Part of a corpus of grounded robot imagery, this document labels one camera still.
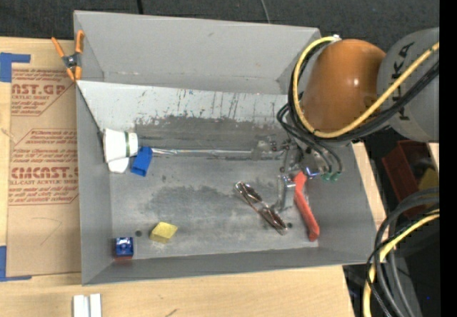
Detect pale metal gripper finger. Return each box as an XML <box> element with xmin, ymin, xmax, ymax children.
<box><xmin>276</xmin><ymin>174</ymin><xmax>297</xmax><ymax>211</ymax></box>

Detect brown sunglasses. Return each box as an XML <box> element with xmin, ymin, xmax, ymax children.
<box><xmin>233</xmin><ymin>181</ymin><xmax>288</xmax><ymax>236</ymax></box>

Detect grey metal bin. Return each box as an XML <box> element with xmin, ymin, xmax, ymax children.
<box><xmin>73</xmin><ymin>10</ymin><xmax>379</xmax><ymax>286</ymax></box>

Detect yellow sponge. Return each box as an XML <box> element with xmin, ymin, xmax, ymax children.
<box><xmin>149</xmin><ymin>221</ymin><xmax>179</xmax><ymax>245</ymax></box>

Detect blue and red toy block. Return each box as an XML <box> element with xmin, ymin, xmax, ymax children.
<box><xmin>114</xmin><ymin>236</ymin><xmax>135</xmax><ymax>260</ymax></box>

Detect white cup with green stripe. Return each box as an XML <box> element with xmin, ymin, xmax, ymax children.
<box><xmin>102</xmin><ymin>128</ymin><xmax>139</xmax><ymax>174</ymax></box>

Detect brown cardboard board, red print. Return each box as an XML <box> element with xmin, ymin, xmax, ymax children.
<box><xmin>0</xmin><ymin>36</ymin><xmax>83</xmax><ymax>279</ymax></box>

